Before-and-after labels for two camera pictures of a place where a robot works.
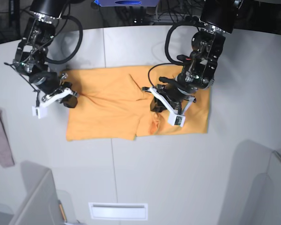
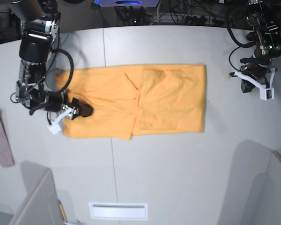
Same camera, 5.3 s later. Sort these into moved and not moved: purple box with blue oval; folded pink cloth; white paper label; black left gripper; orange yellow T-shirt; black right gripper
Moved: black right gripper; black left gripper
Not moved: purple box with blue oval; white paper label; orange yellow T-shirt; folded pink cloth
